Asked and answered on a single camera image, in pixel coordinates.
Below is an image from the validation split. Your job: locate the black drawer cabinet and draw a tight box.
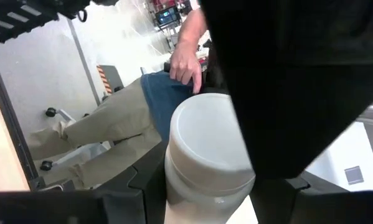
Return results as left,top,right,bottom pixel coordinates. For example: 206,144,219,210
0,0,92,44

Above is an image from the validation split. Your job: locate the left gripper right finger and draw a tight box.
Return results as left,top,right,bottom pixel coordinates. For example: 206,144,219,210
250,177,310,224

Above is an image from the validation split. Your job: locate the silver aluminium bracket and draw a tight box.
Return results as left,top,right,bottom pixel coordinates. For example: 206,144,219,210
38,184,65,192

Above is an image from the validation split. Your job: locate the person's forearm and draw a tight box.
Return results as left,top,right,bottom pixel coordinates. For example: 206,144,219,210
176,7,209,50

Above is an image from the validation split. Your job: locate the person's hand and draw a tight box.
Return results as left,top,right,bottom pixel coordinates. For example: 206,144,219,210
169,43,203,95

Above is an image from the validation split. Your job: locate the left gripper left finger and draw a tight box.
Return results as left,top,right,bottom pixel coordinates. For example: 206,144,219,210
95,143,170,224

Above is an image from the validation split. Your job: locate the white pill bottle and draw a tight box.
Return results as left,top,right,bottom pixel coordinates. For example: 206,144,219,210
163,92,256,224

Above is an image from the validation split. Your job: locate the grey panel with hazard stripes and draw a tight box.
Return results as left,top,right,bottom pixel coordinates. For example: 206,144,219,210
95,64,125,96

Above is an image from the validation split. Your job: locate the person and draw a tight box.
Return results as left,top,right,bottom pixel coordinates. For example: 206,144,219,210
29,0,212,190

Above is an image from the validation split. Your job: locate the small lit screen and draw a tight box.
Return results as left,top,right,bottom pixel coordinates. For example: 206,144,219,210
154,6,181,27

